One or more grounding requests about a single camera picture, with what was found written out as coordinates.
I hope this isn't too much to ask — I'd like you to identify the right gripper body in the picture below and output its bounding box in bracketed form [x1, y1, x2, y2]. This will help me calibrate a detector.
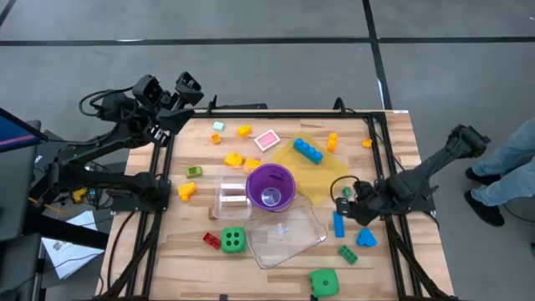
[349, 180, 388, 218]

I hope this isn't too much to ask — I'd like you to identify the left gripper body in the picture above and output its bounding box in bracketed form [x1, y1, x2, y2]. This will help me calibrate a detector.
[132, 74, 181, 110]

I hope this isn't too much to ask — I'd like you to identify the blue studded brick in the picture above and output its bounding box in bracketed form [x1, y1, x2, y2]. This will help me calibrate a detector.
[333, 211, 346, 239]

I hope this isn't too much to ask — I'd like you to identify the yellow angled toy brick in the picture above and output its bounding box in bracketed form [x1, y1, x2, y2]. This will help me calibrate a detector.
[177, 181, 198, 202]

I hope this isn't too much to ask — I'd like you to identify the green foam die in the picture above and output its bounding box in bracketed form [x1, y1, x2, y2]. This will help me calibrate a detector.
[220, 226, 247, 254]
[308, 268, 340, 299]

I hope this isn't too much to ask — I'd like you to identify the dark green toy brick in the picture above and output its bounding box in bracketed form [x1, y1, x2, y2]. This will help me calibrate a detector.
[337, 244, 359, 266]

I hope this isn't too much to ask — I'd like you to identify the yellow translucent tray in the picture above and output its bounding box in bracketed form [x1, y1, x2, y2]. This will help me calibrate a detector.
[271, 132, 350, 206]

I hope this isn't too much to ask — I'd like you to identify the large clear plastic bin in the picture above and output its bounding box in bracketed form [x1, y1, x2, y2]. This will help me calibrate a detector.
[243, 195, 329, 270]

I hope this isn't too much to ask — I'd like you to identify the long blue knobbed brick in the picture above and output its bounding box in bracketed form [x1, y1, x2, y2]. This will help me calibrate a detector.
[292, 137, 324, 166]

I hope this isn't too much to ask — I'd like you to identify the pink card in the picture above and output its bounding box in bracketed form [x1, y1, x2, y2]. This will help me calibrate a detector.
[253, 128, 282, 153]

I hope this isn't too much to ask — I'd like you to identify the small clear plastic box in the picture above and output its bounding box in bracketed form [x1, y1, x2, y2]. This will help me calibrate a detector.
[211, 166, 254, 222]

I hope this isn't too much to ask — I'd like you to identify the purple plastic bucket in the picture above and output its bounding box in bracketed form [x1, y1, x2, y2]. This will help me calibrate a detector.
[245, 162, 298, 212]

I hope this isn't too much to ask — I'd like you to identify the black equipment box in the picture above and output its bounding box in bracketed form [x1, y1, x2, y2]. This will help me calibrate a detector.
[31, 130, 68, 176]

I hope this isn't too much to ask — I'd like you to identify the red toy brick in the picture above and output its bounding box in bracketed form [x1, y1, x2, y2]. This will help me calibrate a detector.
[202, 232, 222, 251]

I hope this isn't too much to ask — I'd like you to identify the monitor with blue screen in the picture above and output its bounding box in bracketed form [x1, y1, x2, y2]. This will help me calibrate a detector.
[0, 107, 49, 154]

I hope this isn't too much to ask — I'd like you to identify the person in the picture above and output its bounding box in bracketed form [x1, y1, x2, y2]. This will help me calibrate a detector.
[463, 119, 535, 228]

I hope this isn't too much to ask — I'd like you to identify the white paper sheet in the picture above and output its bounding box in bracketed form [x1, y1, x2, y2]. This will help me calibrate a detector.
[41, 210, 105, 280]

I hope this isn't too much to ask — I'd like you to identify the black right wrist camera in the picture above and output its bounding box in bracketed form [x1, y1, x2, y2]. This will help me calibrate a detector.
[335, 196, 351, 217]

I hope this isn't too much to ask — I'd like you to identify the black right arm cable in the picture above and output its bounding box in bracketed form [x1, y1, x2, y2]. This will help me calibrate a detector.
[329, 175, 363, 202]

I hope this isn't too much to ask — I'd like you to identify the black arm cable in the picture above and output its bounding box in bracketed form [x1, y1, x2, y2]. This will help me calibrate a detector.
[329, 175, 363, 202]
[78, 85, 135, 118]

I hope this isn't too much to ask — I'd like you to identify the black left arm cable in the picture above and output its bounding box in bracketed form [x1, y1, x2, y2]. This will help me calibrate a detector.
[78, 85, 135, 118]

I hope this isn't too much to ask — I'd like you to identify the black metal table frame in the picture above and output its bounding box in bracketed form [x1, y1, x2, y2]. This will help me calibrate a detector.
[98, 94, 459, 301]

